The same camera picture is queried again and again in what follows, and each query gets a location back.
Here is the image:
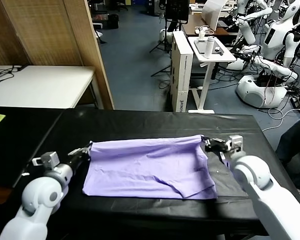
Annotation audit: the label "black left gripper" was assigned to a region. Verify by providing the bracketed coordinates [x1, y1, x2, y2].
[67, 144, 93, 172]

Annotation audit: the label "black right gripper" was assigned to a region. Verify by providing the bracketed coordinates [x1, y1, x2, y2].
[202, 136, 230, 153]

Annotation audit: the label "lavender t-shirt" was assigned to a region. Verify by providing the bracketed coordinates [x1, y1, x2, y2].
[81, 134, 218, 200]

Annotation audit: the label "black plastic table cover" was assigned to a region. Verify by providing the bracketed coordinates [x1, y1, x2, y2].
[4, 108, 300, 237]

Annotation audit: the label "black side table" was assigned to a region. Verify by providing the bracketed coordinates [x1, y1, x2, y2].
[0, 106, 65, 189]

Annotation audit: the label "tall white cardboard box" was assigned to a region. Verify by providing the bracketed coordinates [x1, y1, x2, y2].
[170, 31, 194, 113]

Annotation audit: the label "person leg blue jeans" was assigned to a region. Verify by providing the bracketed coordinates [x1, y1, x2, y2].
[274, 104, 300, 191]

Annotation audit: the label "white rectangular table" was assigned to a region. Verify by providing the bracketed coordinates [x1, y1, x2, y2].
[0, 65, 99, 110]

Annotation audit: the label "white standing desk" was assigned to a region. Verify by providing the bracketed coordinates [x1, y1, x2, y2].
[187, 36, 237, 115]

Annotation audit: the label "black floor tripod legs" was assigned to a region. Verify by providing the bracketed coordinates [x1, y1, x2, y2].
[151, 65, 172, 78]

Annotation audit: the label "black power strip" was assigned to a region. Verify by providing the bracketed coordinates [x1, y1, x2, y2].
[291, 97, 300, 115]

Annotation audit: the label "white water bottle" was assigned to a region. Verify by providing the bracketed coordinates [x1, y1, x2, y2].
[204, 36, 216, 60]

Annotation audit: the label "brown wooden desk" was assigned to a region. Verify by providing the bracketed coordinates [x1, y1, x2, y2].
[181, 13, 240, 38]

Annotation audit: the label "black monitor stand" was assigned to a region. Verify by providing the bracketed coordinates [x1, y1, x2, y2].
[149, 21, 175, 55]

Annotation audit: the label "white humanoid robot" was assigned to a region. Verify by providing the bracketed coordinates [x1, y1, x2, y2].
[234, 0, 300, 110]

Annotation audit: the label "wooden folding screen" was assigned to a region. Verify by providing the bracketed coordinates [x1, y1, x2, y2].
[0, 0, 115, 111]

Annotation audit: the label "white curved panel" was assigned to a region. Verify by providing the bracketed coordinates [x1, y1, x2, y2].
[201, 0, 230, 33]

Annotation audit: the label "black bin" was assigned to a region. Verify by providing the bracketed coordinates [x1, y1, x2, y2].
[107, 14, 120, 30]

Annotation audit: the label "black crate red print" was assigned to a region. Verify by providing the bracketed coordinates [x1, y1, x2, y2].
[92, 13, 109, 25]

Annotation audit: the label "black monitor screen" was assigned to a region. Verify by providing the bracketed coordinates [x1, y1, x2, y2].
[164, 0, 191, 25]

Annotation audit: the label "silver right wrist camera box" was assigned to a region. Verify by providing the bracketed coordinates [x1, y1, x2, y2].
[226, 134, 246, 154]

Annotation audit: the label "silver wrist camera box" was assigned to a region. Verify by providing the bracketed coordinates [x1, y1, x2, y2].
[226, 134, 246, 154]
[31, 151, 60, 171]

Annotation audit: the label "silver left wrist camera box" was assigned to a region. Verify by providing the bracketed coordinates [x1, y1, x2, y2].
[31, 151, 60, 171]

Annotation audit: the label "white floor cable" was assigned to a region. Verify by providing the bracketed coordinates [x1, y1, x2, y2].
[261, 103, 300, 133]

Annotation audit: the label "black cable with adapter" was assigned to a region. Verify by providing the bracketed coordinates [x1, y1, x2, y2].
[0, 64, 29, 87]

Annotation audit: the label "white desk stand with cables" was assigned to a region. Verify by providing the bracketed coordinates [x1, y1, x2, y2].
[194, 25, 215, 39]

